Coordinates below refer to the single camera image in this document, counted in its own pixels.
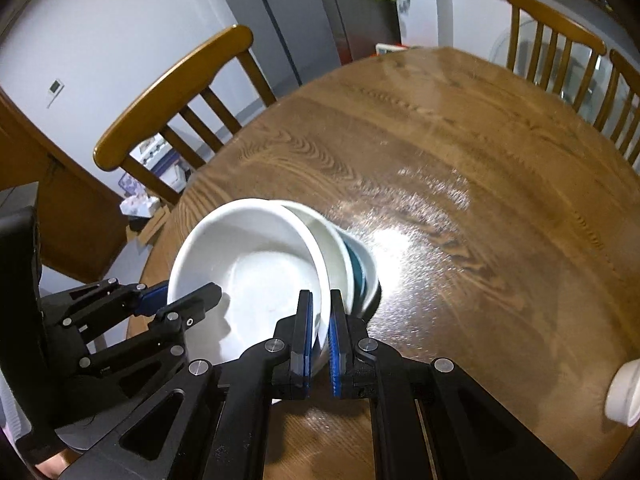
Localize round glass turntable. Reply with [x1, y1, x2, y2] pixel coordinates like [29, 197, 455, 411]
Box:
[487, 20, 616, 111]

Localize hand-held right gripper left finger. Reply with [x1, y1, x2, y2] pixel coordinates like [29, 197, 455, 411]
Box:
[65, 289, 315, 480]

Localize small white bowl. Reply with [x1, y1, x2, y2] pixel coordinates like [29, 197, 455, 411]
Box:
[166, 198, 332, 376]

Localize small white box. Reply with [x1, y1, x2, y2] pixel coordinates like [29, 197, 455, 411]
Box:
[375, 42, 421, 56]

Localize white crumpled paper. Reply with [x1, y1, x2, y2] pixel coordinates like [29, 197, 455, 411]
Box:
[120, 195, 161, 218]

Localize storage boxes under chair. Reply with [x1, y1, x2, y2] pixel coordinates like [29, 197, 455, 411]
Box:
[117, 135, 196, 196]

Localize large white bowl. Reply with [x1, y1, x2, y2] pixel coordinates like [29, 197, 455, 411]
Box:
[277, 200, 357, 318]

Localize cardboard box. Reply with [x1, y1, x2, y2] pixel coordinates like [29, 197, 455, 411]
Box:
[127, 207, 173, 246]

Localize grey refrigerator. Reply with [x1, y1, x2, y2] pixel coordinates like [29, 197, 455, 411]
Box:
[207, 0, 401, 106]

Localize blue oval dish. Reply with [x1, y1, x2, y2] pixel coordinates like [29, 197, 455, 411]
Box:
[342, 237, 370, 311]

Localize wooden dining chair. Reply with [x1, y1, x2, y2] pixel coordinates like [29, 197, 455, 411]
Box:
[592, 49, 640, 168]
[505, 0, 608, 111]
[93, 25, 278, 206]

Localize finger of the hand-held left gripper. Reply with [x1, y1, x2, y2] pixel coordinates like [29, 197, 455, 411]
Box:
[75, 282, 223, 377]
[42, 280, 170, 331]

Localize white ribbed cup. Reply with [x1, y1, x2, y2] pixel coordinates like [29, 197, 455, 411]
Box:
[604, 360, 640, 428]

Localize wooden cabinet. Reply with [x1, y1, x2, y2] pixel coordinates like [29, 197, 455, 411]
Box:
[0, 90, 141, 281]

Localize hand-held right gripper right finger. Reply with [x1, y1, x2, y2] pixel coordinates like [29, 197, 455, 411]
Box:
[327, 289, 581, 480]

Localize square blue patterned plate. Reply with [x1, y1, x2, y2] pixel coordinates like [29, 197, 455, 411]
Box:
[340, 227, 382, 318]

